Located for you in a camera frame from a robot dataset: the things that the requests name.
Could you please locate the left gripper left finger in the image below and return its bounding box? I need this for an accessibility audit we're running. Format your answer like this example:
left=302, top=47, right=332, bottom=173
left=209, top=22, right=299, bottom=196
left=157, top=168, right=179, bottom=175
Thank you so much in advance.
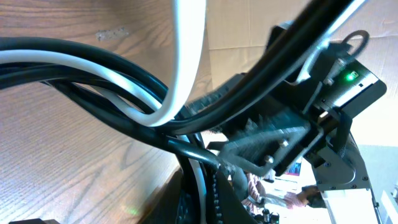
left=146, top=170, right=196, bottom=224

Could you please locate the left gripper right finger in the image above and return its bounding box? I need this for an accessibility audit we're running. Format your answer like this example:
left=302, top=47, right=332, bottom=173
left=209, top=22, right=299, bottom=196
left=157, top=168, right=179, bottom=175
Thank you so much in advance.
left=213, top=166, right=256, bottom=224

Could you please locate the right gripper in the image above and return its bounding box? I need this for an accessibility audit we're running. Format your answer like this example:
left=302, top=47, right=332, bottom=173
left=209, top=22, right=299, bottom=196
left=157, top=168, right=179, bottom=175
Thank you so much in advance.
left=187, top=73, right=323, bottom=176

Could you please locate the white usb cable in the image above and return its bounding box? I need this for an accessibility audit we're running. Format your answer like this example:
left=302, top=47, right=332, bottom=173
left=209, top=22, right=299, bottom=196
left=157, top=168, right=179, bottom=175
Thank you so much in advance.
left=0, top=0, right=368, bottom=224

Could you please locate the black usb cable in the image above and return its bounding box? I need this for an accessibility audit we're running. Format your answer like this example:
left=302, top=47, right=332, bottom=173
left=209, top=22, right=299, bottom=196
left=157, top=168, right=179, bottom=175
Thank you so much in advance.
left=0, top=0, right=355, bottom=224

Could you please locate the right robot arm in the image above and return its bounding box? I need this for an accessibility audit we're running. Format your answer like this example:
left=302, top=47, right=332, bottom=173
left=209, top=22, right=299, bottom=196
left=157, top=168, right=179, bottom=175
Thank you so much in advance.
left=210, top=30, right=386, bottom=193

